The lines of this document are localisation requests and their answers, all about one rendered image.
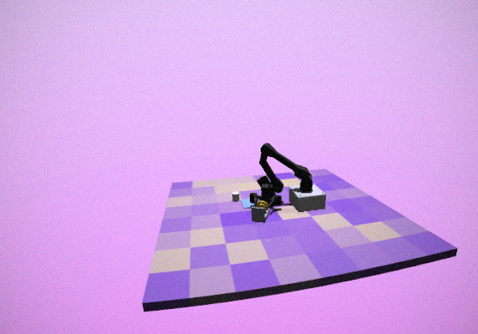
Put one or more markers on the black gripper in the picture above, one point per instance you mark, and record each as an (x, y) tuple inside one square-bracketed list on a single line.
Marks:
[(266, 197)]

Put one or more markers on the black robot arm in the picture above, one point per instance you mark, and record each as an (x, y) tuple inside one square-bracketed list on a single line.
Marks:
[(276, 186)]

